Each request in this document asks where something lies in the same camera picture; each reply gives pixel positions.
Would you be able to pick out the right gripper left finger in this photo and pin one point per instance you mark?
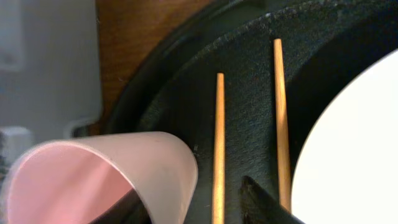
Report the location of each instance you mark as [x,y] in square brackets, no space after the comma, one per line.
[127,210]

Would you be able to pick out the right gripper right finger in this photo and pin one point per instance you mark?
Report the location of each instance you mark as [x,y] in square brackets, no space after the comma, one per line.
[258,207]

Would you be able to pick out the pink plastic cup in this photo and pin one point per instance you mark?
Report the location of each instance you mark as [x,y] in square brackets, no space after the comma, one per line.
[76,181]

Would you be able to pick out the grey plastic dishwasher rack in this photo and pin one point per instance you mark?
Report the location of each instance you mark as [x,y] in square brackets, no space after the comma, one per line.
[50,73]

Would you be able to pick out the left wooden chopstick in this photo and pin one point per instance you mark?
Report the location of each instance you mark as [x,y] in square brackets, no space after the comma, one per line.
[218,194]

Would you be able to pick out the wooden chopstick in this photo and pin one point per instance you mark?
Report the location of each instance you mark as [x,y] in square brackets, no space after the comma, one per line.
[218,194]
[283,156]

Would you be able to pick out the right wooden chopstick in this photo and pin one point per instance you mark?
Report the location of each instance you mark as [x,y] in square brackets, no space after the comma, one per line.
[283,156]

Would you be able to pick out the white round plate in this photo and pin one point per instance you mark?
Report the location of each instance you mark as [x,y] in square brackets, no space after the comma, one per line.
[347,169]

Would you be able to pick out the round black tray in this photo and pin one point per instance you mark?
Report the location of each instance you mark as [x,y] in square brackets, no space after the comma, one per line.
[325,45]

